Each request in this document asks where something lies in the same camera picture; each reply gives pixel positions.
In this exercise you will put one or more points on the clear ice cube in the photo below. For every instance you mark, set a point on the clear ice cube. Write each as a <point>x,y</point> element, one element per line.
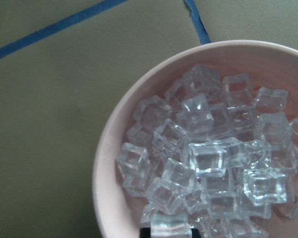
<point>170,226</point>

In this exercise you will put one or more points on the pink bowl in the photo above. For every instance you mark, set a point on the pink bowl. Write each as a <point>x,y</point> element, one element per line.
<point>270,65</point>

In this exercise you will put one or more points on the pile of ice cubes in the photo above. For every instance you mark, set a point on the pile of ice cubes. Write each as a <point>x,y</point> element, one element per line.
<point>216,149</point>

